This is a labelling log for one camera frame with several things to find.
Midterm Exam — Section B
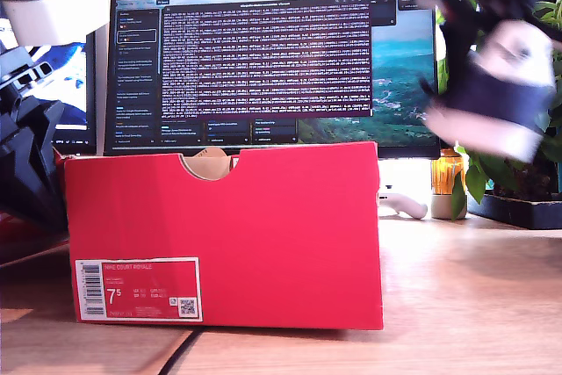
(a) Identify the black cable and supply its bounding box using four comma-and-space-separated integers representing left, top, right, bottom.
157, 329, 198, 375

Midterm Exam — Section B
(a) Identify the white camera box on bracket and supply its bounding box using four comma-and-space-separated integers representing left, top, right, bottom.
0, 0, 109, 47

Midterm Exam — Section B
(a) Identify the green leafy houseplant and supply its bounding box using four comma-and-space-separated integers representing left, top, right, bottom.
451, 0, 562, 220

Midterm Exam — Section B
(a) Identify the black computer monitor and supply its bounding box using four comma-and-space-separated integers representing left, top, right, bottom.
0, 0, 97, 155

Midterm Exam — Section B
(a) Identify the white curved controller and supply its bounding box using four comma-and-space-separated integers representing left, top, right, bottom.
378, 192, 429, 220

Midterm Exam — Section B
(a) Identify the black Huawei monitor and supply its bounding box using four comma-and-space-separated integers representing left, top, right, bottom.
104, 0, 442, 160

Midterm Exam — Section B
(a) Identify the amber pump bottle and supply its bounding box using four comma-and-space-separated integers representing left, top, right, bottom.
431, 146, 466, 196

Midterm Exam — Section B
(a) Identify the black rectangular planter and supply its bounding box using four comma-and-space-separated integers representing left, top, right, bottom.
467, 192, 562, 231

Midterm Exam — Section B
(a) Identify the red Nike shoebox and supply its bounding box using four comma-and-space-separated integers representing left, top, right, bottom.
0, 141, 384, 331

